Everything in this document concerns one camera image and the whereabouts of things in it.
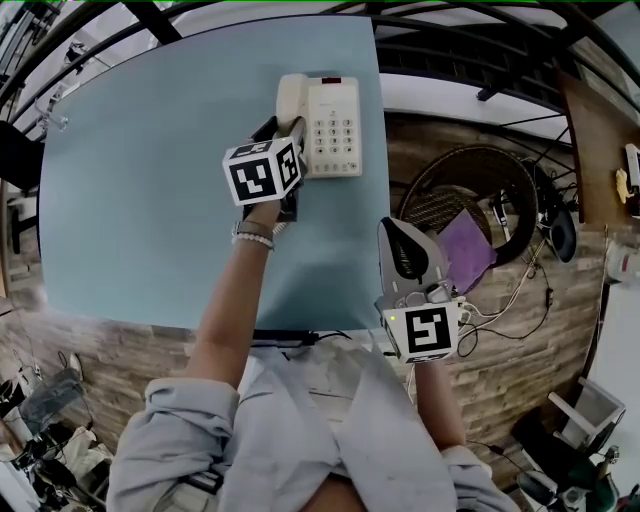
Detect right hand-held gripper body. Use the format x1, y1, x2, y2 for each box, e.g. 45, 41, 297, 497
374, 269, 467, 365

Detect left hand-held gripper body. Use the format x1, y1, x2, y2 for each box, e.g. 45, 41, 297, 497
222, 137, 309, 224

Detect cream telephone handset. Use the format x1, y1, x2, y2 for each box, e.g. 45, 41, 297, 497
275, 73, 312, 139

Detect cream telephone base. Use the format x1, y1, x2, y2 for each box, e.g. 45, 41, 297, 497
298, 76, 363, 180

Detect person's left forearm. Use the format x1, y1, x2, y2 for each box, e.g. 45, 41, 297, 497
186, 202, 282, 397

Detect person's right forearm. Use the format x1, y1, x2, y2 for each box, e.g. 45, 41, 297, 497
411, 358, 467, 450

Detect purple cloth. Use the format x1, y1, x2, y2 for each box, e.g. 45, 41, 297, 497
438, 208, 499, 296

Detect dark wicker chair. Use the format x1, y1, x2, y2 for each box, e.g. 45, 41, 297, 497
397, 144, 540, 271

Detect black box under table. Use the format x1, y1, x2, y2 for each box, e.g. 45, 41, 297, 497
251, 329, 320, 349

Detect black round pad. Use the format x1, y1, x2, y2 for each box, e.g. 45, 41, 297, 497
548, 208, 579, 264

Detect light grey shirt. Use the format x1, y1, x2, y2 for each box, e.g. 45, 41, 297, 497
106, 343, 507, 512

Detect white square stool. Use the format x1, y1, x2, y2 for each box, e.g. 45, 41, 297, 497
547, 376, 627, 451

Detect white bottle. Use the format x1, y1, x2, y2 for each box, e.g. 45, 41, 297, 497
603, 243, 640, 287

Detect brown wooden cabinet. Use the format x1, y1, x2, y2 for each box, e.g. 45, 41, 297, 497
556, 67, 640, 226

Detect black office chair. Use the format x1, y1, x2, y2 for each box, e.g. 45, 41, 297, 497
0, 119, 45, 255

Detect white bead bracelet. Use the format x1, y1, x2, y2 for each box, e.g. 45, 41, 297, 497
230, 233, 276, 252

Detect white cable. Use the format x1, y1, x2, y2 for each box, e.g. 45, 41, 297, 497
457, 259, 539, 326

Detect black cable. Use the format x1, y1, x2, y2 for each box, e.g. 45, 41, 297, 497
455, 249, 555, 359

